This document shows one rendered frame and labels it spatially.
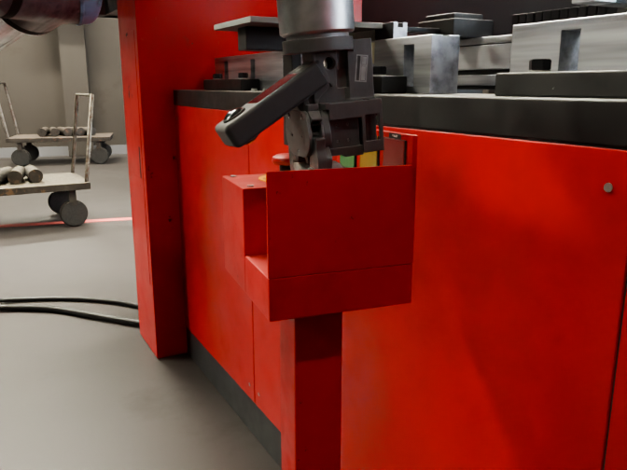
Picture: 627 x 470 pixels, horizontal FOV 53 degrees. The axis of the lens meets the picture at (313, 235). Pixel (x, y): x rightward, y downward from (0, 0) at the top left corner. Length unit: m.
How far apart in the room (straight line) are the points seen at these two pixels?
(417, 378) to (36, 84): 8.03
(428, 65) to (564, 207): 0.44
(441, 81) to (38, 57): 7.86
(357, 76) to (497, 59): 0.72
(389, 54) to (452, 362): 0.56
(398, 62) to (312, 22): 0.55
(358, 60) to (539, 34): 0.33
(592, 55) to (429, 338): 0.43
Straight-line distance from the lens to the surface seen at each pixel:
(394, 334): 1.01
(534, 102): 0.75
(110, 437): 1.78
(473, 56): 1.40
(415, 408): 1.01
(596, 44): 0.85
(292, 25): 0.62
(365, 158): 0.74
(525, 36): 0.93
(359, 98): 0.65
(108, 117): 8.69
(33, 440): 1.84
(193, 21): 2.05
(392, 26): 1.20
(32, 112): 8.75
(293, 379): 0.75
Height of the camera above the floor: 0.89
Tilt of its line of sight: 14 degrees down
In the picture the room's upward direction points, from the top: straight up
